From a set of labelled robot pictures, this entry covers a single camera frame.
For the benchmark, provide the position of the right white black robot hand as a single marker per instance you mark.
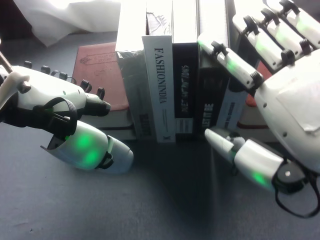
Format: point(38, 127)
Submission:
point(287, 112)

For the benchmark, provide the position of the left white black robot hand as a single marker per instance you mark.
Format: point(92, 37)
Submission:
point(57, 92)

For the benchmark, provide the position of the black LET IT BE book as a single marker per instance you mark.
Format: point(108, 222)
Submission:
point(210, 100)

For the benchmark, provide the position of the red embossed book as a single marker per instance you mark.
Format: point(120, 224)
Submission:
point(100, 75)

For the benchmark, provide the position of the white AROUND THE WORLD book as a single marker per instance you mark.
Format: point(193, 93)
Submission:
point(231, 110)

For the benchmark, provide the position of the silver plastic-wrapped book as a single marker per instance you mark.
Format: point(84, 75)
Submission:
point(135, 87)

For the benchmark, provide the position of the white FASHIONINDIA book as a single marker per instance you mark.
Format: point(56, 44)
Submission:
point(160, 87)

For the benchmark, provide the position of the black NET GMT book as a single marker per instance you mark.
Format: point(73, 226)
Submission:
point(183, 75)

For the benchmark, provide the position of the white draped cloth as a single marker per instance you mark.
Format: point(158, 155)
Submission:
point(75, 15)

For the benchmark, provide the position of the grey table cloth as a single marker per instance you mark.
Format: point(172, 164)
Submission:
point(150, 200)

